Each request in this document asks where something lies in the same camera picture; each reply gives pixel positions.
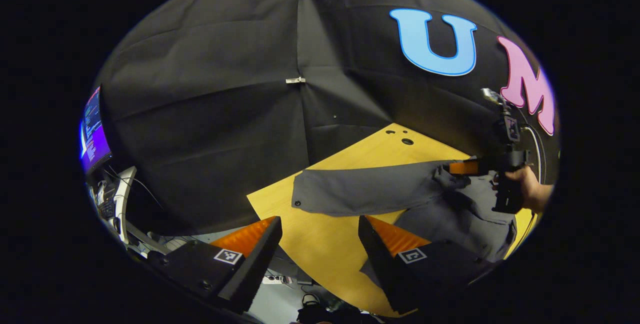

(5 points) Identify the white curved stand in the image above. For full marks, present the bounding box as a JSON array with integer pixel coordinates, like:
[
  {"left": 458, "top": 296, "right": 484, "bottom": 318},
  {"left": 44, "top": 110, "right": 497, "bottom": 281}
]
[{"left": 114, "top": 165, "right": 137, "bottom": 245}]

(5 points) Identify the grey collared shirt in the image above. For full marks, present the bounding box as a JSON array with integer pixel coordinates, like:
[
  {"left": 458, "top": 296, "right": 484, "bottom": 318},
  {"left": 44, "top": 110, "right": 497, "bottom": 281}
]
[{"left": 291, "top": 158, "right": 518, "bottom": 290}]

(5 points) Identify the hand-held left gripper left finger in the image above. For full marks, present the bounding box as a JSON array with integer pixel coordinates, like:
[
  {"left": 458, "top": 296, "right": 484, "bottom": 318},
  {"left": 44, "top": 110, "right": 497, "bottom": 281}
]
[{"left": 147, "top": 215, "right": 283, "bottom": 315}]

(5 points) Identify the black backdrop cloth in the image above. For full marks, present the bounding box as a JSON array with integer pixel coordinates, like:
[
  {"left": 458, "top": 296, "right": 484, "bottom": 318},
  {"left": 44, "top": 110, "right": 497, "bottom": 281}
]
[{"left": 95, "top": 0, "right": 558, "bottom": 237}]

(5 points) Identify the white cable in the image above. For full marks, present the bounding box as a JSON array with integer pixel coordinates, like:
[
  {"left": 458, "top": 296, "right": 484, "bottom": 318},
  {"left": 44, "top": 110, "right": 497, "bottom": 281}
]
[{"left": 520, "top": 125, "right": 544, "bottom": 185}]

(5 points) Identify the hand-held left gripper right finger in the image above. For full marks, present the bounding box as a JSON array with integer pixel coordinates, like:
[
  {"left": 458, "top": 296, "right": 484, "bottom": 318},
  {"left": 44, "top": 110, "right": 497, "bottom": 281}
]
[{"left": 357, "top": 215, "right": 493, "bottom": 316}]

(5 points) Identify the computer monitor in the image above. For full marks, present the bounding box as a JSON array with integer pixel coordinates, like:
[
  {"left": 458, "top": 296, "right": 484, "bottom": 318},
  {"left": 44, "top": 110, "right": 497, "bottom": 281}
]
[{"left": 79, "top": 85, "right": 113, "bottom": 175}]

